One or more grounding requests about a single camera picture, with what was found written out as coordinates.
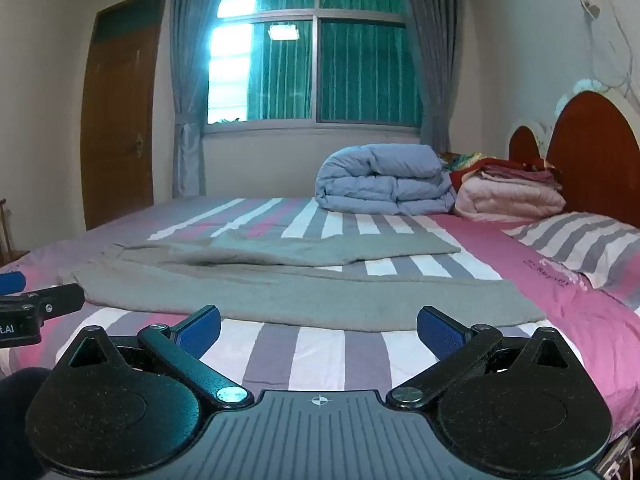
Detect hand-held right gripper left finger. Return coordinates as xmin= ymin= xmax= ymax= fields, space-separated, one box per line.
xmin=65 ymin=304 xmax=255 ymax=408

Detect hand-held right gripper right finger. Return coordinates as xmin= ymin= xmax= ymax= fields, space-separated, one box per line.
xmin=386 ymin=305 xmax=576 ymax=411

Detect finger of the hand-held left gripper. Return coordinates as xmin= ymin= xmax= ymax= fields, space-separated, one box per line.
xmin=0 ymin=271 xmax=27 ymax=295
xmin=0 ymin=283 xmax=86 ymax=320

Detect grey pants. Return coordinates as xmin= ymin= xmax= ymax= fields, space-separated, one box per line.
xmin=59 ymin=232 xmax=547 ymax=333

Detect dark cloth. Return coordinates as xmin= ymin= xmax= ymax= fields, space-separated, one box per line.
xmin=0 ymin=366 xmax=53 ymax=480

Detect bed with striped sheet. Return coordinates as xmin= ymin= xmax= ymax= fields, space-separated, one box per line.
xmin=0 ymin=195 xmax=640 ymax=480

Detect folded pink quilt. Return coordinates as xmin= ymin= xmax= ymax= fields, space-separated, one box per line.
xmin=452 ymin=170 xmax=567 ymax=222

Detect striped pillow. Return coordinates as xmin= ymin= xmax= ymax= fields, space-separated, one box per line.
xmin=502 ymin=211 xmax=640 ymax=311

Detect folded blue-grey duvet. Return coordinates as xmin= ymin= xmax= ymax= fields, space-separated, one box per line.
xmin=315 ymin=143 xmax=458 ymax=217

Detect colourful folded blanket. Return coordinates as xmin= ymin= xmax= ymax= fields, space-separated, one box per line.
xmin=437 ymin=151 xmax=563 ymax=191

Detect brown wooden door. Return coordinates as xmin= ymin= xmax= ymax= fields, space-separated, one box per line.
xmin=80 ymin=0 xmax=170 ymax=231

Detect grey-blue curtain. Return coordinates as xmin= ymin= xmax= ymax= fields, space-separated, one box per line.
xmin=167 ymin=0 xmax=236 ymax=200
xmin=392 ymin=0 xmax=468 ymax=155

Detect red-brown headboard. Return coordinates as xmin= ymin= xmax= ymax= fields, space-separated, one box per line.
xmin=507 ymin=80 xmax=640 ymax=221

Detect window with green glass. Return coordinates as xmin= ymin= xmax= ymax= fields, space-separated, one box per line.
xmin=202 ymin=0 xmax=423 ymax=136

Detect white wall cable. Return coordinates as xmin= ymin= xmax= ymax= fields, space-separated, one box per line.
xmin=589 ymin=10 xmax=637 ymax=97

